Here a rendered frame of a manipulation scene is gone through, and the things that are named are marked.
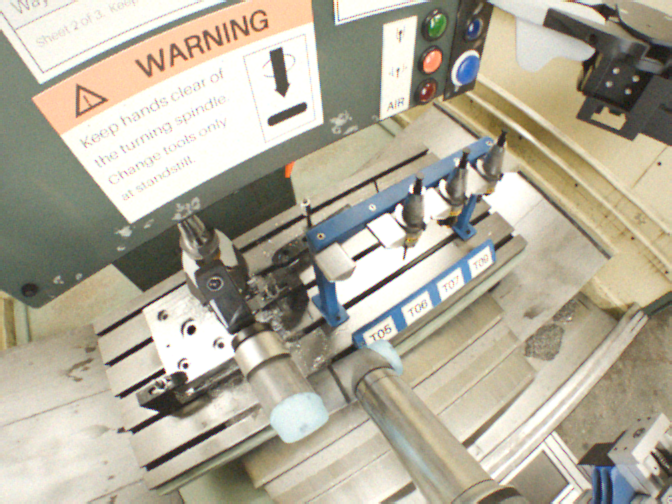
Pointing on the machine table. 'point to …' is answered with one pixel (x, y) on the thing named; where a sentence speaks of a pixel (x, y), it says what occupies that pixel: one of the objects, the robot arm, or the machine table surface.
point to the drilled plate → (215, 363)
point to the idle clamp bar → (298, 247)
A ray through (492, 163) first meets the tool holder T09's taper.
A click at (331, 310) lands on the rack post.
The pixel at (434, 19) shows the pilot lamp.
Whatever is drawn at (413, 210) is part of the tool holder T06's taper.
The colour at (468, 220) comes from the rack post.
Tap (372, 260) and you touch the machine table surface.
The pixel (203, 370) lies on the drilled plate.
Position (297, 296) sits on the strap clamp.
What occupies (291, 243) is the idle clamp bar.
